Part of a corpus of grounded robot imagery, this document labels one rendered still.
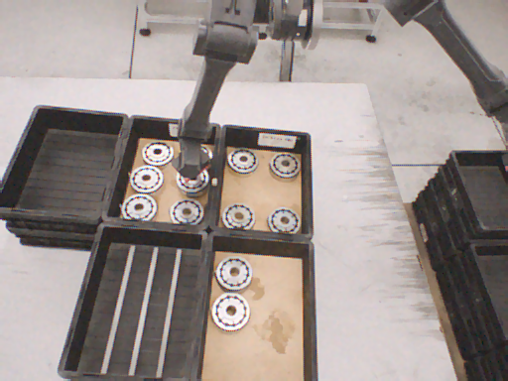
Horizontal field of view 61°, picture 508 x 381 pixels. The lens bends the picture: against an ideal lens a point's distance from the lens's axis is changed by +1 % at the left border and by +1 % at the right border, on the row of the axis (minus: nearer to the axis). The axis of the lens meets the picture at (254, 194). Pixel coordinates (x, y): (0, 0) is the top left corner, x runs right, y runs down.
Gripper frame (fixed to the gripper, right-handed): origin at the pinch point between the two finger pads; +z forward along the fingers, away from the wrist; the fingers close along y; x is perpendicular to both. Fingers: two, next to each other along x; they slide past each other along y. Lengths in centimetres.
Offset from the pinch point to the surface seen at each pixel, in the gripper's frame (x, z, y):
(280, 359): -57, 4, -15
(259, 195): -16.3, 6.3, 14.5
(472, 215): -68, 34, 88
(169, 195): 1.8, 5.9, -8.2
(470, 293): -89, 52, 73
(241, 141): 2.6, 3.5, 22.9
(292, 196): -23.4, 6.5, 22.7
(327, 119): -2, 22, 68
